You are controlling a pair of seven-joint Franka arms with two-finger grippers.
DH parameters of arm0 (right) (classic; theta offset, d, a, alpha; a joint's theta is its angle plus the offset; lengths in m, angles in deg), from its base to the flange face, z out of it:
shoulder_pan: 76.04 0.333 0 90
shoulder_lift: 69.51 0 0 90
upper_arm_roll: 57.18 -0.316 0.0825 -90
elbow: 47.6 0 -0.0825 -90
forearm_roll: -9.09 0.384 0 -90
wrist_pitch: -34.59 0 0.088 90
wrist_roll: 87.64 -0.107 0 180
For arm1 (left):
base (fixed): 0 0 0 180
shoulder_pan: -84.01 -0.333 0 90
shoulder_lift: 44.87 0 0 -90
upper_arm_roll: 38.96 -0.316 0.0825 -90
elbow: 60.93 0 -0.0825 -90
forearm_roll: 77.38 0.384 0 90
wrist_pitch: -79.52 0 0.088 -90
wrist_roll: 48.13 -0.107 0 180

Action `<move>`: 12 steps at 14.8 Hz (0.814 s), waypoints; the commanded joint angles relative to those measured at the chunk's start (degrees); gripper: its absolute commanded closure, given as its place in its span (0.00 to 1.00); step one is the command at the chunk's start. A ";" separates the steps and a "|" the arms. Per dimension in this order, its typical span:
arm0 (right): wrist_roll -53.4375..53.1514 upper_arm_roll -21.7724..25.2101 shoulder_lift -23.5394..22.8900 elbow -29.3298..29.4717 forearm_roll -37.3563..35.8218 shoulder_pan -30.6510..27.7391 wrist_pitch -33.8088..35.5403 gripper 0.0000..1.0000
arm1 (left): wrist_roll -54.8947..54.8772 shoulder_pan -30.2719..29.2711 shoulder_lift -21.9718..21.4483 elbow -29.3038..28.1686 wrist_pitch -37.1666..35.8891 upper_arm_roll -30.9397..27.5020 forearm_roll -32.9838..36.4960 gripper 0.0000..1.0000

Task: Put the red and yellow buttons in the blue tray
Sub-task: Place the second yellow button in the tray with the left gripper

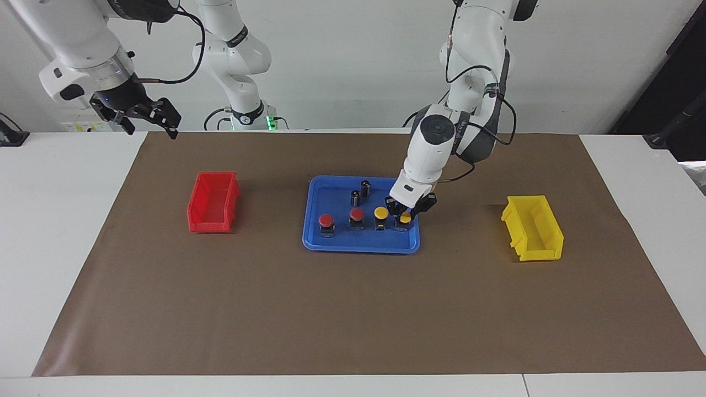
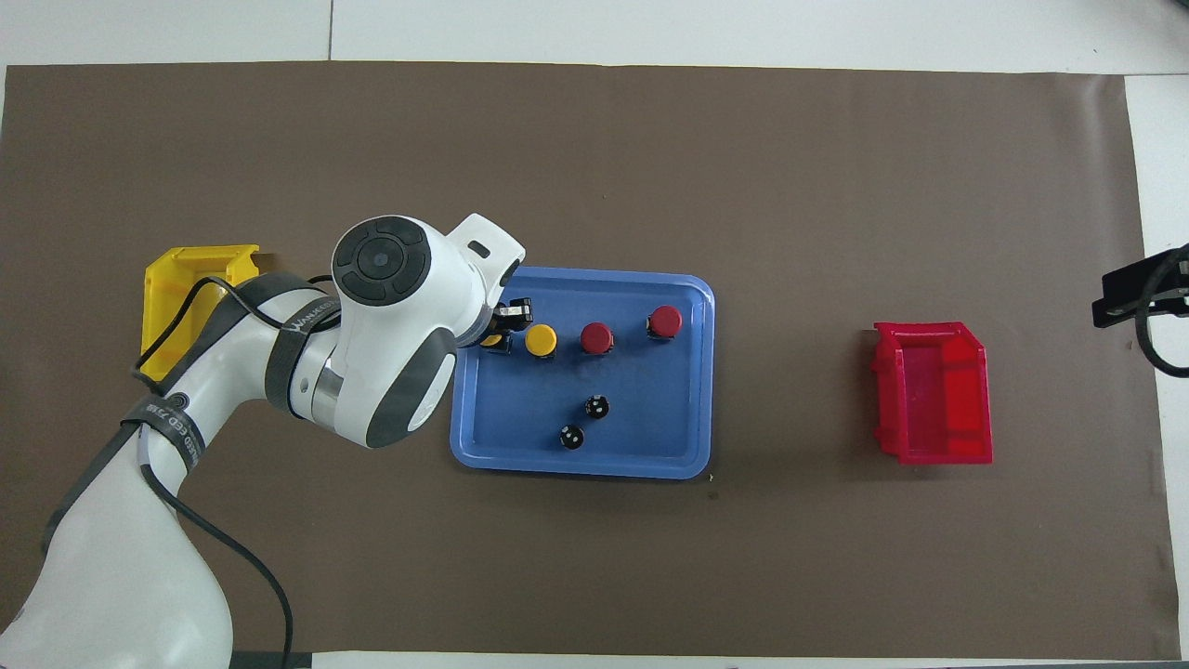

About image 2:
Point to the brown paper table mat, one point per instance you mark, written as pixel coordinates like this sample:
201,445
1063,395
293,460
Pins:
743,557

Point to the red plastic bin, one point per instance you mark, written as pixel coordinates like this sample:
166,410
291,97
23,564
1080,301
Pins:
971,446

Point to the red push button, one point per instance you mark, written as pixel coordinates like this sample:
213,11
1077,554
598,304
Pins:
595,337
665,321

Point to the blue plastic tray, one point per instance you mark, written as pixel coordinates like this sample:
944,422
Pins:
650,418

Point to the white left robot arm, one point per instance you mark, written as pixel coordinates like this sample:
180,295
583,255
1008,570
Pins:
390,334

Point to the yellow push button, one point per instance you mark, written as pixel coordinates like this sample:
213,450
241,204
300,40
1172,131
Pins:
493,342
541,339

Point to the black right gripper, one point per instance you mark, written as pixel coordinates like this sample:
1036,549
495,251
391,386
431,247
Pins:
1180,283

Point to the yellow plastic bin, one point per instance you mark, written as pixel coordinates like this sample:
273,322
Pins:
167,279

